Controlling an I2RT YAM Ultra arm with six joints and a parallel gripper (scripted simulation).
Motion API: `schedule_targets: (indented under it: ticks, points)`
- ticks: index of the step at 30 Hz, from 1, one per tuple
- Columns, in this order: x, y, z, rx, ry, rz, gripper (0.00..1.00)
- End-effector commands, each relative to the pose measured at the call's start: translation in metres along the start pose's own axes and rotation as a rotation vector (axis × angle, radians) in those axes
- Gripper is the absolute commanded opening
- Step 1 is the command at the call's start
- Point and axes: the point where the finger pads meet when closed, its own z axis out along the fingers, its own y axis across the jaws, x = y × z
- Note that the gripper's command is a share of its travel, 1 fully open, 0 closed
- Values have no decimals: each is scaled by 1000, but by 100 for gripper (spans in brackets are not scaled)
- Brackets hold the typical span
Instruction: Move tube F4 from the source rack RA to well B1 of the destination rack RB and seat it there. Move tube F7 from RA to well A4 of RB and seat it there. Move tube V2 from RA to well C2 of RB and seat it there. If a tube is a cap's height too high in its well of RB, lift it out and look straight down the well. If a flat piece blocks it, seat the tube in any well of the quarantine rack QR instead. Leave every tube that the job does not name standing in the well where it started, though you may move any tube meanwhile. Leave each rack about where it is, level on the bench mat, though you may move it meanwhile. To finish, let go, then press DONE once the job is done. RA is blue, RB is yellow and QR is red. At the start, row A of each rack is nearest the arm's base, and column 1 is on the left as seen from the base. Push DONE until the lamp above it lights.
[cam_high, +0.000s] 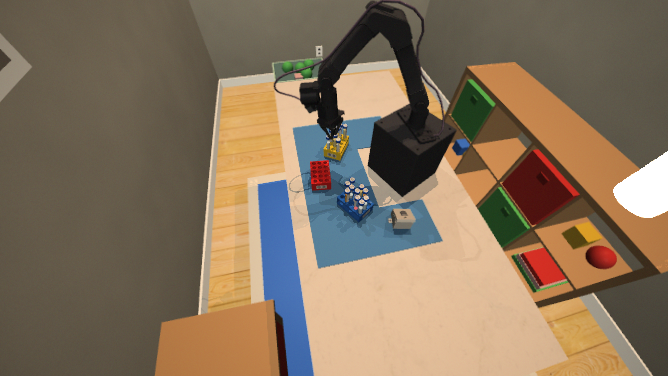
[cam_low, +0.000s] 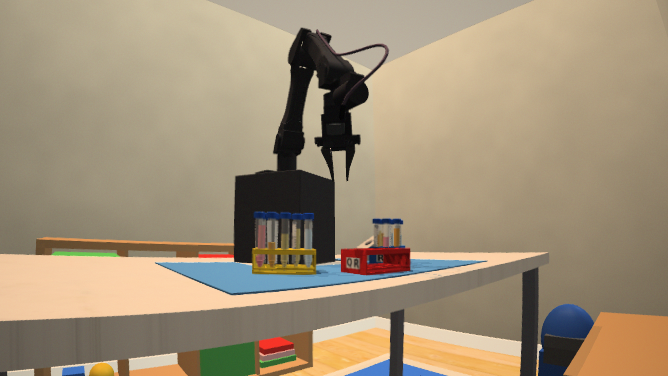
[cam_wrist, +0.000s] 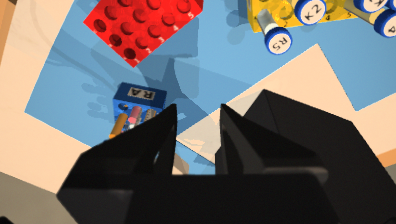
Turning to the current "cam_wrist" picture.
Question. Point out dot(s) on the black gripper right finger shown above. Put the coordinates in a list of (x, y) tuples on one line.
[(262, 150)]

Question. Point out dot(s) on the light blue mat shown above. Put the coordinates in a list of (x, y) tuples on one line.
[(211, 60)]

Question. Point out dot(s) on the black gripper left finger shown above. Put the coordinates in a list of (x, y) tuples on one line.
[(135, 149)]

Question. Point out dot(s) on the blue tube rack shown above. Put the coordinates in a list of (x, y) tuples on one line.
[(136, 95)]

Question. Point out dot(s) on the red rack with round wells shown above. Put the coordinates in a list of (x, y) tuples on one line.
[(131, 18)]

